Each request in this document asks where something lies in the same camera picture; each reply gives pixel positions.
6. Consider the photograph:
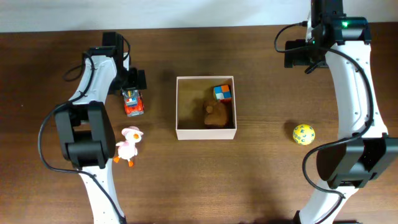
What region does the red grey toy truck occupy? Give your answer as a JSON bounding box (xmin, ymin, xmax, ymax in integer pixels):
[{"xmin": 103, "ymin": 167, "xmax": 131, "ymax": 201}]
[{"xmin": 121, "ymin": 89, "xmax": 144, "ymax": 117}]

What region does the pink duck toy with hat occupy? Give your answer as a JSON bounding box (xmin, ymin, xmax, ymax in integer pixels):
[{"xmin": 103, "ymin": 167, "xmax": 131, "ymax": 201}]
[{"xmin": 113, "ymin": 126, "xmax": 144, "ymax": 167}]

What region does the yellow ball with letters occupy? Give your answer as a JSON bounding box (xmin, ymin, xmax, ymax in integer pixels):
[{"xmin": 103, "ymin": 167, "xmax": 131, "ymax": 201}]
[{"xmin": 292, "ymin": 124, "xmax": 315, "ymax": 146}]

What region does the pink cardboard box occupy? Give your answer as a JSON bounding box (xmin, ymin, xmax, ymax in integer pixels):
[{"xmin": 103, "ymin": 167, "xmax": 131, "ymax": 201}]
[{"xmin": 175, "ymin": 76, "xmax": 238, "ymax": 141}]

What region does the brown plush capybara toy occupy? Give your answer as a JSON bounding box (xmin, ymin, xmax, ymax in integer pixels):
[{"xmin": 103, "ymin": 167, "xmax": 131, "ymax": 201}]
[{"xmin": 203, "ymin": 100, "xmax": 229, "ymax": 128}]

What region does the multicolour puzzle cube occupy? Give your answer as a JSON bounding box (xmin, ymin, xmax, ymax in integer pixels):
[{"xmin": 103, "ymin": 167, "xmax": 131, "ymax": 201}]
[{"xmin": 213, "ymin": 85, "xmax": 232, "ymax": 102}]

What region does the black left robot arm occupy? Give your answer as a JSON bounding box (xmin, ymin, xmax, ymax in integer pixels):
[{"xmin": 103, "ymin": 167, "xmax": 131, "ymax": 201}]
[{"xmin": 49, "ymin": 32, "xmax": 147, "ymax": 223}]

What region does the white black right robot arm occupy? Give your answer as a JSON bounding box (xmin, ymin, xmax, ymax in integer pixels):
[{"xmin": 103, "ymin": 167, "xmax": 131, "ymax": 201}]
[{"xmin": 282, "ymin": 0, "xmax": 397, "ymax": 223}]

